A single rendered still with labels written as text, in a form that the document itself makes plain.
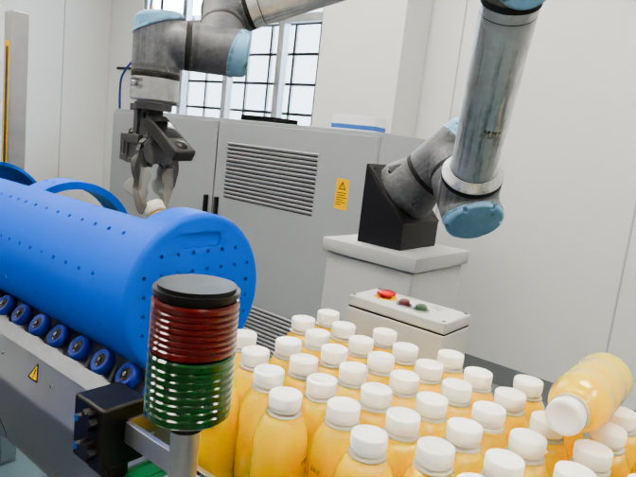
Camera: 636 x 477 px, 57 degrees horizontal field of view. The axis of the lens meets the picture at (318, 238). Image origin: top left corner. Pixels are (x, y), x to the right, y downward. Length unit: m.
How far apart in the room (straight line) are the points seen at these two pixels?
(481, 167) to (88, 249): 0.87
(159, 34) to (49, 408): 0.70
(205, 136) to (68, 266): 2.43
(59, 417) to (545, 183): 3.00
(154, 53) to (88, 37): 5.56
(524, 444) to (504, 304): 3.08
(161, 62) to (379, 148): 1.62
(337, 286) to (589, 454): 1.13
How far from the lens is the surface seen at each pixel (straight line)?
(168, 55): 1.16
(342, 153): 2.73
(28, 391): 1.26
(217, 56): 1.16
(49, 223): 1.16
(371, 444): 0.62
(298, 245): 2.91
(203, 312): 0.40
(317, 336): 0.90
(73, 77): 6.60
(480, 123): 1.33
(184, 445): 0.47
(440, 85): 3.96
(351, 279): 1.68
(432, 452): 0.62
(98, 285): 0.98
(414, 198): 1.65
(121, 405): 0.84
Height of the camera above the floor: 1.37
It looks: 9 degrees down
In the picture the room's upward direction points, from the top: 7 degrees clockwise
